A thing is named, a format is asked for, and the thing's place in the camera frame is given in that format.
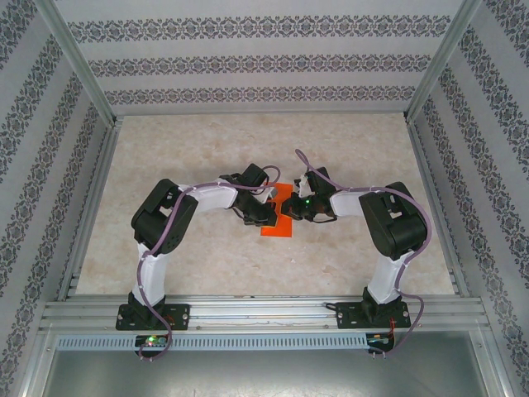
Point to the orange square paper sheet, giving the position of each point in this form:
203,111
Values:
281,229

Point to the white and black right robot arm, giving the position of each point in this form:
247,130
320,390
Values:
384,281

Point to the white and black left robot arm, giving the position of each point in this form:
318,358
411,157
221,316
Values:
151,281

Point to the grey metal sheet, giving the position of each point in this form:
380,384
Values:
264,376

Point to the small control board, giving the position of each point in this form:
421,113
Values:
378,340

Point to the control board with green light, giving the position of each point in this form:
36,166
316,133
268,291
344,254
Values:
151,341

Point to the aluminium back rail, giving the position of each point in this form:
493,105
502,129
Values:
264,112

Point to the aluminium mounting rail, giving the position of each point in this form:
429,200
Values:
264,314

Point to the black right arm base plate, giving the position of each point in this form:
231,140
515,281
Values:
347,316

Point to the aluminium side rail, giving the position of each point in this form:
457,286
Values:
436,207
91,207

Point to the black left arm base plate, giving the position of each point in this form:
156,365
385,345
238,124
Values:
179,316

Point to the aluminium frame post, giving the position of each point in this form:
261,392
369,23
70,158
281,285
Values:
438,62
78,62

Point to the aluminium lower frame bar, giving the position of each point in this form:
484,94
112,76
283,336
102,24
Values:
35,364
496,364

